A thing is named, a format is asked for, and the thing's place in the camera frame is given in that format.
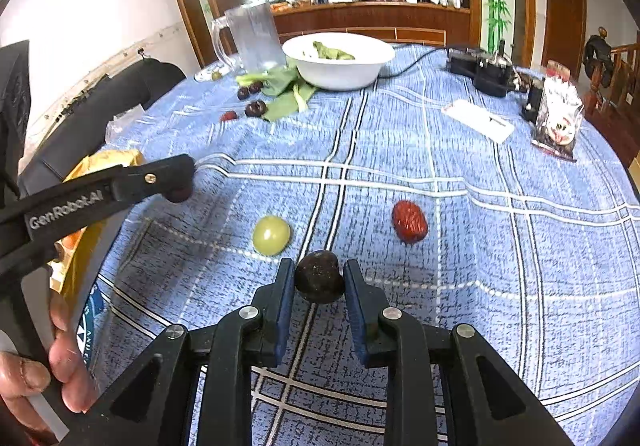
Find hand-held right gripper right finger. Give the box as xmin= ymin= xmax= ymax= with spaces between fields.
xmin=342 ymin=258 xmax=576 ymax=446

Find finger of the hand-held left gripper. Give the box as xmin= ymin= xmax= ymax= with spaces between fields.
xmin=111 ymin=154 xmax=197 ymax=207

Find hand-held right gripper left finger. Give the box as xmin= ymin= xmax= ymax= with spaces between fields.
xmin=59 ymin=257 xmax=296 ymax=446

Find yellow plastic bag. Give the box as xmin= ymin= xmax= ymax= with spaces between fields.
xmin=50 ymin=149 xmax=146 ymax=297

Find person's left hand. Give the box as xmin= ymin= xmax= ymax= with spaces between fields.
xmin=0 ymin=298 xmax=101 ymax=432

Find clear plastic bag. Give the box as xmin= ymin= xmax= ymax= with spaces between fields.
xmin=107 ymin=108 xmax=146 ymax=137

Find large green grape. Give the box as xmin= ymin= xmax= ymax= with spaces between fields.
xmin=252 ymin=215 xmax=292 ymax=257

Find large red date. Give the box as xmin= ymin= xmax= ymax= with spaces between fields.
xmin=391 ymin=199 xmax=429 ymax=244

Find dark blue printed bag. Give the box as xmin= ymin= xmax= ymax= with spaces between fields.
xmin=75 ymin=281 xmax=108 ymax=367

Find blue plaid tablecloth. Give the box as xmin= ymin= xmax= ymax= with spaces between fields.
xmin=75 ymin=42 xmax=640 ymax=446

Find green leaves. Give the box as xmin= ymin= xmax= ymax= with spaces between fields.
xmin=236 ymin=63 xmax=318 ymax=123

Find clear glass mug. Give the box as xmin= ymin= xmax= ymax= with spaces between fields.
xmin=210 ymin=0 xmax=288 ymax=75

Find white bowl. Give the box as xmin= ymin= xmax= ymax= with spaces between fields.
xmin=281 ymin=32 xmax=396 ymax=91

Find green vegetable piece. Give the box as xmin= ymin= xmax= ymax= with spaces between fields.
xmin=299 ymin=41 xmax=357 ymax=62

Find white card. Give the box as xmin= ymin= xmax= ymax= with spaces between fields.
xmin=442 ymin=99 xmax=516 ymax=144

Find wooden sideboard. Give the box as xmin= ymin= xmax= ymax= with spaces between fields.
xmin=272 ymin=1 xmax=473 ymax=49

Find small black device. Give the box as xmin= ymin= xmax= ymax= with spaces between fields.
xmin=521 ymin=86 xmax=546 ymax=123

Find black electronic device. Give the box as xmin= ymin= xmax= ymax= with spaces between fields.
xmin=446 ymin=40 xmax=521 ymax=98

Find clear snack packet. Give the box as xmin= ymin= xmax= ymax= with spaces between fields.
xmin=530 ymin=60 xmax=585 ymax=162

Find dark cloth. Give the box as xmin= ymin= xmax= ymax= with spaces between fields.
xmin=582 ymin=26 xmax=616 ymax=89

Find wooden railing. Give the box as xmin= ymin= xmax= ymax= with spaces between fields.
xmin=585 ymin=43 xmax=640 ymax=127

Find wooden door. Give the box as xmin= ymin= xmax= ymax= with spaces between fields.
xmin=543 ymin=0 xmax=587 ymax=72

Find black cable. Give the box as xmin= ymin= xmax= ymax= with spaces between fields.
xmin=377 ymin=46 xmax=451 ymax=77

